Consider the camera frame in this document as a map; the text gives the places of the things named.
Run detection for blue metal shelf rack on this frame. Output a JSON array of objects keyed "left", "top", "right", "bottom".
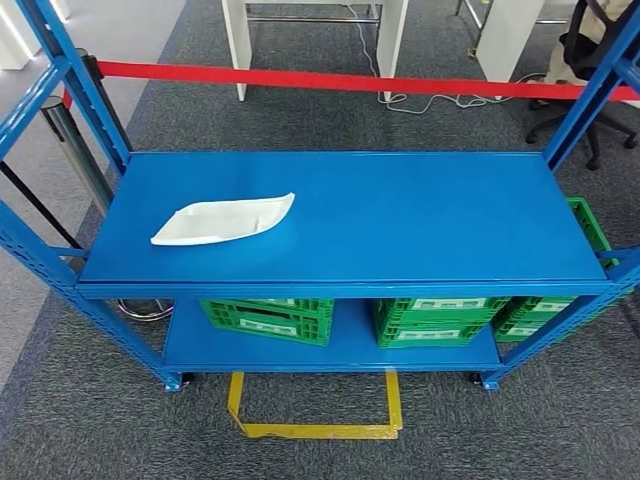
[{"left": 0, "top": 0, "right": 640, "bottom": 394}]

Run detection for white plastic tray part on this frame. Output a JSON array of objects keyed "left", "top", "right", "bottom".
[{"left": 149, "top": 191, "right": 297, "bottom": 248}]

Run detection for green plastic crate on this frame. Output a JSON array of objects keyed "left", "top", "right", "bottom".
[
  {"left": 491, "top": 195, "right": 634, "bottom": 344},
  {"left": 371, "top": 296, "right": 512, "bottom": 351},
  {"left": 198, "top": 297, "right": 335, "bottom": 348}
]

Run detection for red barrier belt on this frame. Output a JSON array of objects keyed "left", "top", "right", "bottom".
[{"left": 62, "top": 58, "right": 640, "bottom": 109}]

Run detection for white panel-leg table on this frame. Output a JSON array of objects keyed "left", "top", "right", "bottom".
[{"left": 220, "top": 0, "right": 411, "bottom": 103}]

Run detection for black office chair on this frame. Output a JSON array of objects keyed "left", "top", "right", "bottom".
[{"left": 524, "top": 0, "right": 640, "bottom": 173}]

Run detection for thin white hanging cable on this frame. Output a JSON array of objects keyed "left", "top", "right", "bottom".
[{"left": 346, "top": 2, "right": 547, "bottom": 116}]

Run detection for metal frame legs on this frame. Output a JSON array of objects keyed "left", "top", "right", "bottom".
[{"left": 454, "top": 0, "right": 571, "bottom": 58}]

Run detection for dark stanchion post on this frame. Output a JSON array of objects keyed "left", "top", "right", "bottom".
[{"left": 79, "top": 48, "right": 134, "bottom": 156}]

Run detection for white wall panel furniture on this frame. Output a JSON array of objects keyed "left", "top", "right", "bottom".
[{"left": 474, "top": 0, "right": 546, "bottom": 101}]

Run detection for chrome stanchion post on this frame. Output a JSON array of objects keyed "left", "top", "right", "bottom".
[{"left": 40, "top": 95, "right": 175, "bottom": 325}]

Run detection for black diagonal strap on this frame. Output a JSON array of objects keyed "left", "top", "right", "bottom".
[{"left": 0, "top": 160, "right": 84, "bottom": 252}]

